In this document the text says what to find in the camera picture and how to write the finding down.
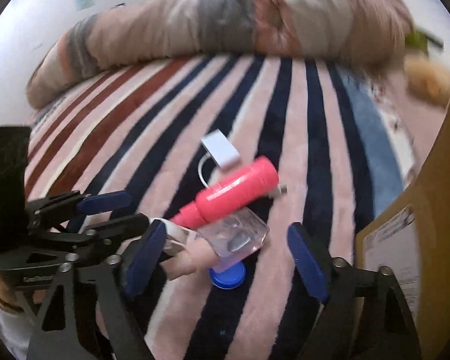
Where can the blue white lens case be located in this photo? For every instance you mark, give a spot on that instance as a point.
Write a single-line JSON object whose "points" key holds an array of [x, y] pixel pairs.
{"points": [[231, 278]]}

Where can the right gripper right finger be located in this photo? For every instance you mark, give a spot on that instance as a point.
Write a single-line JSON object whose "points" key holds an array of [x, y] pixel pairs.
{"points": [[365, 314]]}

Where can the brown plush toy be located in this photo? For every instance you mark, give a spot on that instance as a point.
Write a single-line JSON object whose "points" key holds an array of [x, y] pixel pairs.
{"points": [[428, 80]]}

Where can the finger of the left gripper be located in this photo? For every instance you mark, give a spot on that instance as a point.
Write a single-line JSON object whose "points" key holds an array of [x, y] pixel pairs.
{"points": [[108, 235], [68, 205]]}

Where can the pink red spray bottle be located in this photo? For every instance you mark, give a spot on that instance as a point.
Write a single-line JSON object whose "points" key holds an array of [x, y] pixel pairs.
{"points": [[230, 194]]}

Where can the rolled beige quilt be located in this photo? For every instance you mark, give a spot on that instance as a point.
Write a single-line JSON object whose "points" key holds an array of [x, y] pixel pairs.
{"points": [[360, 33]]}

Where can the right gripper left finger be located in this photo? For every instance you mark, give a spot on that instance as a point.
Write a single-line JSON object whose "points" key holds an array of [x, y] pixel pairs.
{"points": [[87, 312]]}

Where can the white usb adapter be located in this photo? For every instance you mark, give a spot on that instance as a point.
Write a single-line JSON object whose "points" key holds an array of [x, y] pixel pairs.
{"points": [[226, 157]]}

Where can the cardboard box with label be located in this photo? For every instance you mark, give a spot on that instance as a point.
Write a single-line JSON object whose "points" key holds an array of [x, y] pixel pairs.
{"points": [[412, 237]]}

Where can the mauve bed sheet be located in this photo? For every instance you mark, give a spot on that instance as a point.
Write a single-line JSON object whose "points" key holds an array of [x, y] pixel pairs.
{"points": [[414, 123]]}

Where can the clear bottle pink cap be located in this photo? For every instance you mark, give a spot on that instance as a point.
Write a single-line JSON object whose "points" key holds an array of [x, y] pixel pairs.
{"points": [[219, 245]]}

